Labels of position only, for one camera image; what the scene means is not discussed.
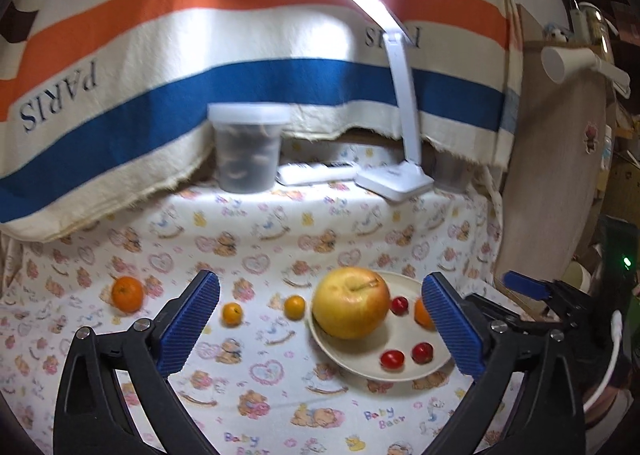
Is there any round wooden board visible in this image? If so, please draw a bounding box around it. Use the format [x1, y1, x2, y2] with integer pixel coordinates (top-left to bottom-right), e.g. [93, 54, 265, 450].
[492, 2, 621, 301]

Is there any bear print tablecloth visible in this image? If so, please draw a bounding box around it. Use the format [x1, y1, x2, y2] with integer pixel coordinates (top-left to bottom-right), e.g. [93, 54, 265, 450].
[0, 140, 506, 455]

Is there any white desk lamp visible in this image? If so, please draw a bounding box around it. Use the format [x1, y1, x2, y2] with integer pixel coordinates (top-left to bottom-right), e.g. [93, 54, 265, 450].
[265, 0, 435, 203]

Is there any clear plastic bottle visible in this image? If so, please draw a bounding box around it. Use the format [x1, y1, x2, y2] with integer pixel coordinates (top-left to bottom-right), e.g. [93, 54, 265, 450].
[570, 0, 616, 56]

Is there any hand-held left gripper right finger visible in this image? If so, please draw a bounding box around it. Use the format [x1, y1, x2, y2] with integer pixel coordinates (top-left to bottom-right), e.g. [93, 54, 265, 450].
[421, 271, 586, 455]

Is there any cartoon sticker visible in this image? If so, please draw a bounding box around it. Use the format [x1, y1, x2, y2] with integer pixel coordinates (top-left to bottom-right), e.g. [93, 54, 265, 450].
[582, 121, 601, 154]

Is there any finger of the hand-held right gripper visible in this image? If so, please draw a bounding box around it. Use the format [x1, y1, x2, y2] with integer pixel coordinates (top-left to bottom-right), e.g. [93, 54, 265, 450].
[502, 271, 596, 317]
[462, 292, 573, 338]

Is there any orange tangerine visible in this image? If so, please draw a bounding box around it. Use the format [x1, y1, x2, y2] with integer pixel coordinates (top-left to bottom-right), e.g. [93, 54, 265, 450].
[111, 276, 145, 313]
[414, 297, 437, 332]

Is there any large yellow apple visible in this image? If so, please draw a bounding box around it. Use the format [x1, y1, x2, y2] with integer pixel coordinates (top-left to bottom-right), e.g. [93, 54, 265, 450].
[312, 266, 391, 340]

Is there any white remote control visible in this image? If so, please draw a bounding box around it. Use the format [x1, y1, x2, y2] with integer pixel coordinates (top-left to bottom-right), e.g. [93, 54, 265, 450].
[276, 161, 358, 186]

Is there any clear lidded plastic container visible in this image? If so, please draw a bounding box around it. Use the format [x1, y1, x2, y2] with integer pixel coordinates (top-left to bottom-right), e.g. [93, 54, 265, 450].
[208, 103, 291, 193]

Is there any striped blanket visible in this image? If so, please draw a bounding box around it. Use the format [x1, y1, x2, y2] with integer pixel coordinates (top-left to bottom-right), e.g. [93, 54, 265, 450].
[0, 0, 526, 243]

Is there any grey plastic container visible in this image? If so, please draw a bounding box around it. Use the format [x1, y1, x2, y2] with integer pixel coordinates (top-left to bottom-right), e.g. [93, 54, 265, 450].
[434, 147, 473, 193]

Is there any white cable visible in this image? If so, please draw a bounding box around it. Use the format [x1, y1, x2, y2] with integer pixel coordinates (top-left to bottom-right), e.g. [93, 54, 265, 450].
[582, 310, 624, 417]

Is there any cream round plate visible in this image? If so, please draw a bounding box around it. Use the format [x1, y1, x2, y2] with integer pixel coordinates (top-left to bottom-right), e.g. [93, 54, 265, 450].
[307, 271, 453, 382]

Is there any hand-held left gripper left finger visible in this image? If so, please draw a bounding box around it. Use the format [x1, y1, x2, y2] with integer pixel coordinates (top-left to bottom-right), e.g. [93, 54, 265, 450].
[54, 270, 221, 455]

